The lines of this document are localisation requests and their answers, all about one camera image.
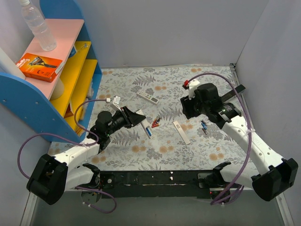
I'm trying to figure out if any white air conditioner remote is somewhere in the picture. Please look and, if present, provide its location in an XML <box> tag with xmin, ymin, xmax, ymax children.
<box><xmin>136</xmin><ymin>90</ymin><xmax>159</xmax><ymax>105</ymax></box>

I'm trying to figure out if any white remote battery cover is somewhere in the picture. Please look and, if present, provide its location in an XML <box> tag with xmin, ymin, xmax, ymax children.
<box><xmin>173</xmin><ymin>121</ymin><xmax>190</xmax><ymax>145</ymax></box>

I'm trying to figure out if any clear plastic bottle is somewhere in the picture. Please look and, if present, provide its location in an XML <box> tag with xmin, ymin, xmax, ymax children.
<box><xmin>18</xmin><ymin>0</ymin><xmax>57</xmax><ymax>51</ymax></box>

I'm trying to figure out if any purple cable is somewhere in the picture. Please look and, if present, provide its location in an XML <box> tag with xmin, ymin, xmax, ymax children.
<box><xmin>188</xmin><ymin>73</ymin><xmax>253</xmax><ymax>206</ymax></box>
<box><xmin>16</xmin><ymin>98</ymin><xmax>118</xmax><ymax>214</ymax></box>

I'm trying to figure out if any blue shelf unit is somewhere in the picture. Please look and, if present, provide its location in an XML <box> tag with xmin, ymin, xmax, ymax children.
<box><xmin>0</xmin><ymin>0</ymin><xmax>102</xmax><ymax>143</ymax></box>

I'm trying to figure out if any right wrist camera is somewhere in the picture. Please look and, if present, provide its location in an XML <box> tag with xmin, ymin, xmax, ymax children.
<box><xmin>183</xmin><ymin>79</ymin><xmax>200</xmax><ymax>100</ymax></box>

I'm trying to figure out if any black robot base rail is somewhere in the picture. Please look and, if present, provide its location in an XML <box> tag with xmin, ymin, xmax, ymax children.
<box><xmin>95</xmin><ymin>170</ymin><xmax>227</xmax><ymax>199</ymax></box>

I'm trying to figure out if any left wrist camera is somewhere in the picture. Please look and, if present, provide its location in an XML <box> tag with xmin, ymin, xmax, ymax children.
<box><xmin>105</xmin><ymin>96</ymin><xmax>121</xmax><ymax>111</ymax></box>

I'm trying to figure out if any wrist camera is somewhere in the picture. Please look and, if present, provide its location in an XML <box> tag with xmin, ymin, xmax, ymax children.
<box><xmin>183</xmin><ymin>79</ymin><xmax>200</xmax><ymax>100</ymax></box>
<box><xmin>105</xmin><ymin>96</ymin><xmax>121</xmax><ymax>111</ymax></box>

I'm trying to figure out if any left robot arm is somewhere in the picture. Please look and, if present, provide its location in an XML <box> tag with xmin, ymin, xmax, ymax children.
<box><xmin>26</xmin><ymin>106</ymin><xmax>146</xmax><ymax>205</ymax></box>

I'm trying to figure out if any black rectangular box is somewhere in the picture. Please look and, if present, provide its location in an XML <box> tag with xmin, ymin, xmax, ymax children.
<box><xmin>221</xmin><ymin>84</ymin><xmax>246</xmax><ymax>102</ymax></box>

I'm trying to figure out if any orange razor box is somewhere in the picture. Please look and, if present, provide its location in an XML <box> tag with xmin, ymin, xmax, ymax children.
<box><xmin>16</xmin><ymin>53</ymin><xmax>65</xmax><ymax>82</ymax></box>

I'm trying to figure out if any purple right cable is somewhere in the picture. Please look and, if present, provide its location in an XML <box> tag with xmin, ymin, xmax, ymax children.
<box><xmin>188</xmin><ymin>73</ymin><xmax>253</xmax><ymax>206</ymax></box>

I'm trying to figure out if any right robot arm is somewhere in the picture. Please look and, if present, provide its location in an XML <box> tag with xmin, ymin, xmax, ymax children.
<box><xmin>180</xmin><ymin>80</ymin><xmax>299</xmax><ymax>202</ymax></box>

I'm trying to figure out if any floral table mat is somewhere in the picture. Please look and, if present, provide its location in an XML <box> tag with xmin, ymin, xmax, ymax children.
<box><xmin>47</xmin><ymin>65</ymin><xmax>264</xmax><ymax>171</ymax></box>

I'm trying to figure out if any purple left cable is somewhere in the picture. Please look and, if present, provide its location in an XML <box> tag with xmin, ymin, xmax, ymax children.
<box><xmin>16</xmin><ymin>98</ymin><xmax>118</xmax><ymax>214</ymax></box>

